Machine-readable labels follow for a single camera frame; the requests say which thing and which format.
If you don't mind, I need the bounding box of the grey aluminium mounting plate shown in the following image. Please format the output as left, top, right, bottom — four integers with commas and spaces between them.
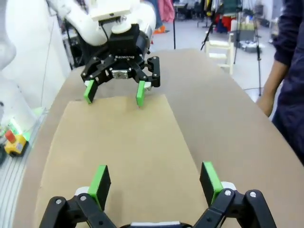
0, 111, 47, 228

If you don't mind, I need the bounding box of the orange object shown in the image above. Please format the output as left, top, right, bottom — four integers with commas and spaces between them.
153, 25, 167, 35

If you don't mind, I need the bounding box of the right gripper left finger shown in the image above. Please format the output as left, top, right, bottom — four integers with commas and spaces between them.
42, 164, 115, 228

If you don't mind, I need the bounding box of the pink hanging garment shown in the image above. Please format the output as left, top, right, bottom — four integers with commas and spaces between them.
157, 0, 176, 23

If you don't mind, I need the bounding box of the person's right hand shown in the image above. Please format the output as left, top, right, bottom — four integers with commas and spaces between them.
257, 94, 276, 117

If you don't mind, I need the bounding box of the white wooden chair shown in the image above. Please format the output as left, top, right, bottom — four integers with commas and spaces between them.
204, 33, 236, 75

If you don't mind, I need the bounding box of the yellow emergency stop box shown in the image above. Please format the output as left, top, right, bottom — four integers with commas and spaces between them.
4, 129, 28, 158

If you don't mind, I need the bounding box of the black vertical pole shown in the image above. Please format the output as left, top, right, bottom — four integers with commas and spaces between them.
172, 0, 177, 50

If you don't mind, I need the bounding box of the person in purple jacket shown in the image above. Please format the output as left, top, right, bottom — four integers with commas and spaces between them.
257, 0, 304, 167

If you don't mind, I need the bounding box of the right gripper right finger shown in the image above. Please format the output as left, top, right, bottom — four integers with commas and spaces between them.
191, 161, 278, 228

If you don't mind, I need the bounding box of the person's right forearm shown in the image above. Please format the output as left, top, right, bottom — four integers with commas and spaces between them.
260, 57, 285, 103

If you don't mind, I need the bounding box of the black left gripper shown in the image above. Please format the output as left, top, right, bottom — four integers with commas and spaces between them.
80, 23, 162, 108

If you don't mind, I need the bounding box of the black light stand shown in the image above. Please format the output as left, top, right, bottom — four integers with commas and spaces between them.
200, 21, 216, 51

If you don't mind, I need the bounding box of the brown cardboard box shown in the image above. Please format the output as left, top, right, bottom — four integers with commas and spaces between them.
34, 94, 209, 228

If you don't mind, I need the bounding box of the black tripod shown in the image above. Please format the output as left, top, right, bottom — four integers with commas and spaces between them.
234, 14, 265, 97

